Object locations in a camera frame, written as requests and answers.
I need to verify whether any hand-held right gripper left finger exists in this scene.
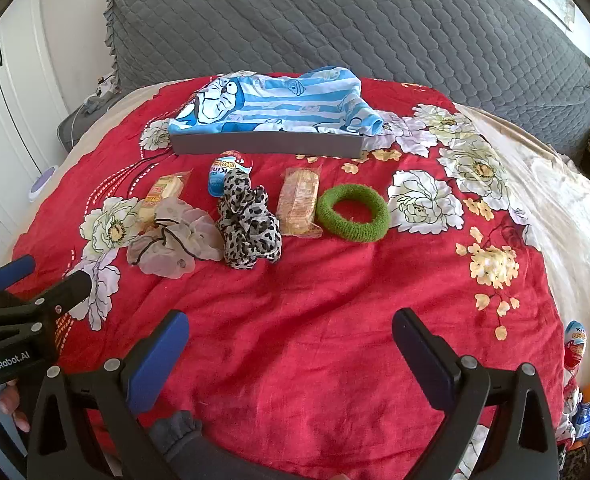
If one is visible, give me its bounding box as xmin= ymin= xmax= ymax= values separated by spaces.
xmin=26 ymin=309 xmax=192 ymax=480

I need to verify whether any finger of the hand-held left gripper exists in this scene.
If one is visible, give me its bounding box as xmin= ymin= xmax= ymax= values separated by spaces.
xmin=0 ymin=254 xmax=36 ymax=306
xmin=0 ymin=270 xmax=94 ymax=328

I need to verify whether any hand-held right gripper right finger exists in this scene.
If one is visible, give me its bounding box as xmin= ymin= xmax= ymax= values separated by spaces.
xmin=391 ymin=307 xmax=560 ymax=480

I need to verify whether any sheer grey scrunchie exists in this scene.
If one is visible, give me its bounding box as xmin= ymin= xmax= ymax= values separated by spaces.
xmin=126 ymin=197 xmax=224 ymax=279

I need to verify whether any small yellow cake packet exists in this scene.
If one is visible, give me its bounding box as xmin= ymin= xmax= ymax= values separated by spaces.
xmin=137 ymin=170 xmax=194 ymax=233

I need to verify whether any leopard print scrunchie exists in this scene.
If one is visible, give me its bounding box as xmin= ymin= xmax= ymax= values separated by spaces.
xmin=216 ymin=169 xmax=283 ymax=270

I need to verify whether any green fuzzy scrunchie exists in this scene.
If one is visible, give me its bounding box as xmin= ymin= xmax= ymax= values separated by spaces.
xmin=316 ymin=185 xmax=390 ymax=240

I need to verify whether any egg-shaped chocolate toy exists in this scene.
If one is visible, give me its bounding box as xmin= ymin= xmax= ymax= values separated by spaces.
xmin=206 ymin=150 xmax=252 ymax=197
xmin=564 ymin=320 xmax=590 ymax=372

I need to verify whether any long orange snack packet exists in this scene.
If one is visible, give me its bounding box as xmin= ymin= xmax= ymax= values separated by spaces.
xmin=276 ymin=167 xmax=323 ymax=237

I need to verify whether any person's left hand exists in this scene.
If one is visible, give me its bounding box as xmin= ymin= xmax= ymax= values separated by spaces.
xmin=0 ymin=380 xmax=32 ymax=448

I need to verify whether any dark grey cuffed clothing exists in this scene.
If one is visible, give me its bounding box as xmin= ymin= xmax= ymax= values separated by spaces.
xmin=147 ymin=410 xmax=346 ymax=480

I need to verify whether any purple white round device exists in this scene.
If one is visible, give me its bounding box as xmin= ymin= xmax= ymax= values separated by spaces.
xmin=29 ymin=165 xmax=58 ymax=204

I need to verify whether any red floral blanket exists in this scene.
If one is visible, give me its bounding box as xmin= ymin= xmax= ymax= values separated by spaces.
xmin=10 ymin=76 xmax=583 ymax=480

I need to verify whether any grey bedside stool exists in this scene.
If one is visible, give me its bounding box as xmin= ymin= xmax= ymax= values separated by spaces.
xmin=57 ymin=95 xmax=116 ymax=153

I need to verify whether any white wardrobe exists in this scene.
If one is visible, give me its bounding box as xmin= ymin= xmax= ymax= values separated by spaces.
xmin=0 ymin=0 xmax=70 ymax=281

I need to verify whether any orange capped bottle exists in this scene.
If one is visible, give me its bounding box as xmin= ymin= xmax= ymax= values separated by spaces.
xmin=572 ymin=384 xmax=590 ymax=443

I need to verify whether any grey tray with cartoon cloth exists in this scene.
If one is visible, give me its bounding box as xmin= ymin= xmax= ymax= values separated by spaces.
xmin=169 ymin=66 xmax=383 ymax=138

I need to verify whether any grey quilted headboard cover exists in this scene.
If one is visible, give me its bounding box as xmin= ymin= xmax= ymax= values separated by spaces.
xmin=105 ymin=0 xmax=590 ymax=161

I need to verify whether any white charging cable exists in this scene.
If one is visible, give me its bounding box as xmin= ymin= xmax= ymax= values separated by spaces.
xmin=67 ymin=92 xmax=106 ymax=146

